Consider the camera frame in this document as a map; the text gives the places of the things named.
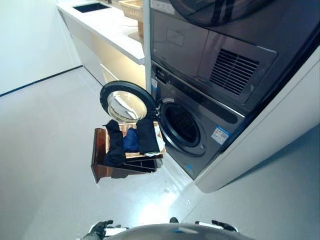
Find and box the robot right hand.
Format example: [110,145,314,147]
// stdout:
[211,219,237,232]

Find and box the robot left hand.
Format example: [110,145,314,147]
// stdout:
[82,220,114,240]

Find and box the grey front-load washing machine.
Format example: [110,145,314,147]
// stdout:
[150,61,246,181]

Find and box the round washing machine door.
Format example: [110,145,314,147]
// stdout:
[99,80,158,123]

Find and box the robot grey torso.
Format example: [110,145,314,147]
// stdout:
[106,223,256,240]

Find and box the brown wooden laundry basket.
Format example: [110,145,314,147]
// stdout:
[90,127,164,185]

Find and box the long black garment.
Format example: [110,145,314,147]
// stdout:
[102,119,127,168]

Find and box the blue energy label sticker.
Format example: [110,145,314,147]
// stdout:
[211,125,230,145]

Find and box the blue garment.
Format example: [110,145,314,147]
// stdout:
[122,127,140,153]

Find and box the white cabinet housing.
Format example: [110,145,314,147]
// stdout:
[194,51,320,194]

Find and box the wide black garment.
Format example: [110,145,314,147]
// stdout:
[136,118,161,155]

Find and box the grey stacked dryer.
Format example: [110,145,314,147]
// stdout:
[149,0,320,114]

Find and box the white counter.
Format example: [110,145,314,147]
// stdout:
[56,0,147,88]

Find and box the woven basket on counter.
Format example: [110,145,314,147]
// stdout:
[118,0,145,39]

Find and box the black recessed sink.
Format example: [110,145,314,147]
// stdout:
[72,2,112,14]

